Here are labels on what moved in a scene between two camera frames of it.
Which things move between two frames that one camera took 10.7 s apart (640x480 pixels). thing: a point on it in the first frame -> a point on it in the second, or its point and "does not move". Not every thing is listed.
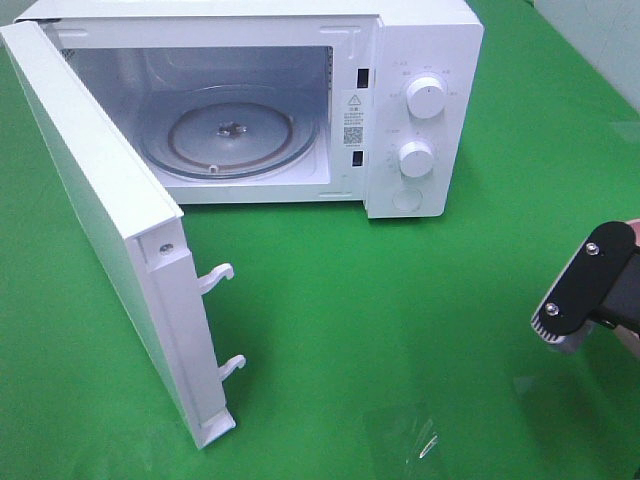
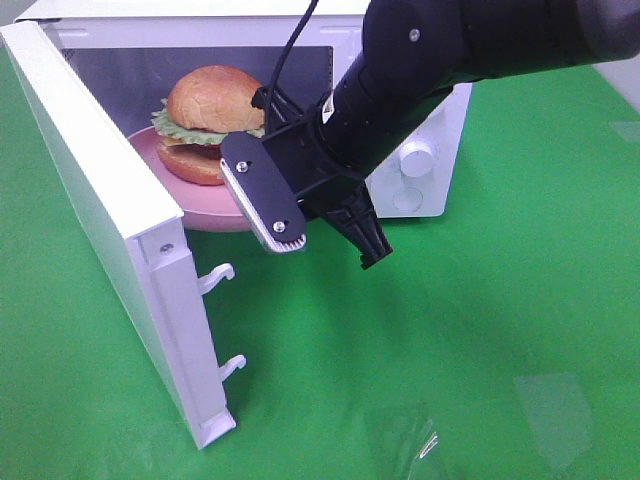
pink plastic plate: (629, 337) -> (211, 206)
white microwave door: (135, 225) does not move
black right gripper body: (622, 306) -> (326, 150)
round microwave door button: (407, 200) does not move
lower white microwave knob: (416, 160) does not move
